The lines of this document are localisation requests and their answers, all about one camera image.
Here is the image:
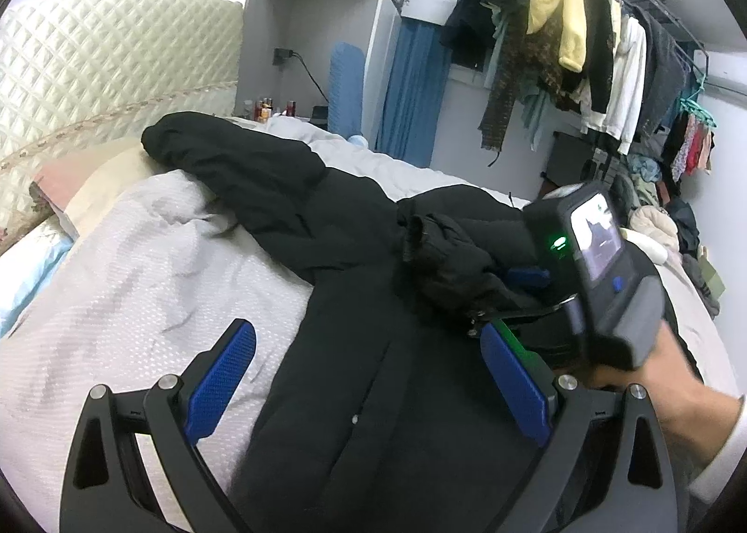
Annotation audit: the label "pink beige pillow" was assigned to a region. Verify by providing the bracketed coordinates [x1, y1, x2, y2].
[29, 136, 157, 238]

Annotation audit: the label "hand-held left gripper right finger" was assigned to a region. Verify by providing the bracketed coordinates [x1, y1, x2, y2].
[479, 325, 681, 533]

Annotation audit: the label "pale grey duvet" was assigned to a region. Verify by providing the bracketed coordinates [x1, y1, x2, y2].
[0, 116, 743, 533]

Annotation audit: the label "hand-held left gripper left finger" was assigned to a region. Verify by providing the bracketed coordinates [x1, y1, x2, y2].
[61, 319, 258, 533]

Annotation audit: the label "green clip hanger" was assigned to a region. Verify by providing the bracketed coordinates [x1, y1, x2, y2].
[677, 69, 719, 129]

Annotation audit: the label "person's right hand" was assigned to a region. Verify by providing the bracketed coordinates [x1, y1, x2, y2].
[582, 328, 705, 413]

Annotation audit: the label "black coat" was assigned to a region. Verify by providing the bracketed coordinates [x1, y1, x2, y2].
[141, 111, 704, 533]

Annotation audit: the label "dark grey hanging clothes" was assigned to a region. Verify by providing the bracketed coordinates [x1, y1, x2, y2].
[633, 5, 693, 150]

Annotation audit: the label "blue curtain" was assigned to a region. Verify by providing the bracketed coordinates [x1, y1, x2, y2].
[376, 18, 454, 170]

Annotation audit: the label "brown patterned garment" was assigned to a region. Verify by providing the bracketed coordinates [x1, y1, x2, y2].
[479, 0, 585, 153]

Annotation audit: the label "black hanging garment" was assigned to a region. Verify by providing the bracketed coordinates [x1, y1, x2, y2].
[440, 0, 498, 71]

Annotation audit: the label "pile of clothes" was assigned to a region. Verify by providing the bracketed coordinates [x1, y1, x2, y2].
[619, 153, 728, 319]

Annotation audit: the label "red pink hanging laundry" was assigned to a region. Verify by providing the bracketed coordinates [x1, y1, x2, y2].
[662, 110, 716, 182]

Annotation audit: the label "person's right forearm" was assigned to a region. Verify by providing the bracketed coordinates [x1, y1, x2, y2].
[649, 378, 747, 513]

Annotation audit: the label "black charger cable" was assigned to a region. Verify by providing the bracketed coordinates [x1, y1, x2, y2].
[292, 51, 331, 105]

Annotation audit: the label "white hoodie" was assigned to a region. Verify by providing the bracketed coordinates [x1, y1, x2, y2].
[579, 1, 649, 156]

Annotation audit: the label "blue chair back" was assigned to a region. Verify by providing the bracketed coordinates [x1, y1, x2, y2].
[328, 41, 367, 140]

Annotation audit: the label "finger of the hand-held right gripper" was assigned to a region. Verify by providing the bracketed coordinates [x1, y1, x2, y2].
[465, 300, 576, 343]
[505, 267, 553, 293]

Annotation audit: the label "cream quilted headboard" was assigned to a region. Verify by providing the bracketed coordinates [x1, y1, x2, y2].
[0, 0, 244, 247]

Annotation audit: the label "light blue pillow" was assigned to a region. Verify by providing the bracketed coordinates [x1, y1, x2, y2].
[0, 228, 75, 337]

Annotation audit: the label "white air conditioner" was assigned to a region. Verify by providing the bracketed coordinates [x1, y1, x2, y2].
[703, 51, 747, 97]

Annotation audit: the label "pale green garment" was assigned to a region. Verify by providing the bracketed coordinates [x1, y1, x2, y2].
[514, 83, 557, 153]

